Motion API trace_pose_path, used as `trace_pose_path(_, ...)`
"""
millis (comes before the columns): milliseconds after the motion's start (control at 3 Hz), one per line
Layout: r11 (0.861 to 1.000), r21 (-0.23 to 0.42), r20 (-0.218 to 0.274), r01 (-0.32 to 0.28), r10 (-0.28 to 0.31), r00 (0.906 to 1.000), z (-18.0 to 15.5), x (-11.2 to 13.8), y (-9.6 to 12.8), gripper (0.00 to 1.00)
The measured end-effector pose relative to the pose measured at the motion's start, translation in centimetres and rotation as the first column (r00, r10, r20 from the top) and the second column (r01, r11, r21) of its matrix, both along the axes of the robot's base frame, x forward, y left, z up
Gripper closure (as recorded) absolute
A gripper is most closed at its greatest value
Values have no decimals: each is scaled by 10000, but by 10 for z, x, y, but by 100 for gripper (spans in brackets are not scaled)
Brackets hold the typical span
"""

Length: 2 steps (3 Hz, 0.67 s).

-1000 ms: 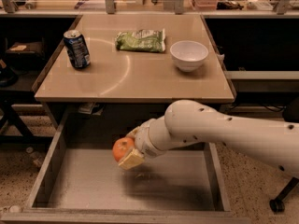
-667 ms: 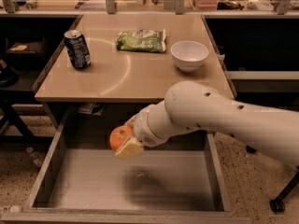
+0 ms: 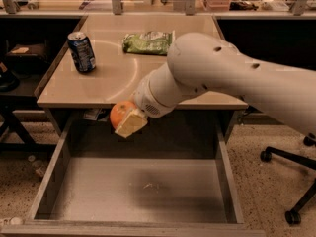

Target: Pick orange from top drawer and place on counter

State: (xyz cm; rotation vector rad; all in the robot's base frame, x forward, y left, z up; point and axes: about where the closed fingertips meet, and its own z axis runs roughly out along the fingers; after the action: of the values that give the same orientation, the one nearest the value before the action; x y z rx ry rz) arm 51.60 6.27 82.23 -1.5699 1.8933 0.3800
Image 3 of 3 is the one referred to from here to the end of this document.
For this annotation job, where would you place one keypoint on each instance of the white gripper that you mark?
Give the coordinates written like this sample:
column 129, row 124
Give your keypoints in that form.
column 143, row 100

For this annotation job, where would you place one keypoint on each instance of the orange fruit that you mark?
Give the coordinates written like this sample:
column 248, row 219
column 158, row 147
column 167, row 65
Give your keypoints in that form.
column 118, row 112

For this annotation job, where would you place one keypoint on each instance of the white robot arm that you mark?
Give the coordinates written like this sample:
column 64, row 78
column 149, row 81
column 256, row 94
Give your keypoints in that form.
column 198, row 63

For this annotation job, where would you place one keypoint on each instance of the paper tag under counter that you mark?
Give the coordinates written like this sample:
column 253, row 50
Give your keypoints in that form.
column 96, row 115

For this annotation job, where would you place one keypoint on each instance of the beige counter cabinet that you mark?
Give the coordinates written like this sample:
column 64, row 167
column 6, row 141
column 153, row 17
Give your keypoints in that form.
column 117, row 74

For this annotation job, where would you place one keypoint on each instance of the open grey drawer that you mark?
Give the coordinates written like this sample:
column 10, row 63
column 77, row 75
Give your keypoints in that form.
column 171, row 179

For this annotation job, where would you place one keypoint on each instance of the green chip bag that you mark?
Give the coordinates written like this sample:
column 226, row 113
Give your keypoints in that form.
column 149, row 43

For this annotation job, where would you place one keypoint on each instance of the blue soda can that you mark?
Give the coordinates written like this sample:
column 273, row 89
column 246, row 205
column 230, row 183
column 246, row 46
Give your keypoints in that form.
column 81, row 52

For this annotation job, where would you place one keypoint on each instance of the black stand left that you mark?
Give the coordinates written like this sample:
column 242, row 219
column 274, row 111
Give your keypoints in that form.
column 22, row 67

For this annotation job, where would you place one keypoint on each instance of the black office chair base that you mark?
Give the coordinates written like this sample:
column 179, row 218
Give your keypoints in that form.
column 287, row 187

